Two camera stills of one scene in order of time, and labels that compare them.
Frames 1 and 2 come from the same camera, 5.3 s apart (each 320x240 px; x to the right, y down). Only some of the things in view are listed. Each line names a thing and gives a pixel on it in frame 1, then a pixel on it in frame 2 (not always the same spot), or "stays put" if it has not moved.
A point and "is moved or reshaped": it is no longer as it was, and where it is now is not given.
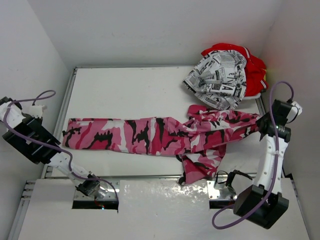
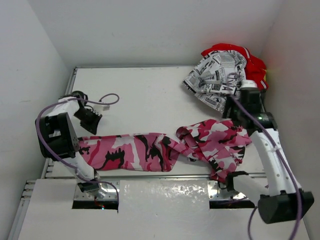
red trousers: x=255 y=70 stays put
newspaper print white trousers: x=218 y=78 stays put
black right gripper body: x=265 y=117 → x=232 y=110
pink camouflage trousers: x=200 y=141 is moved or reshaped
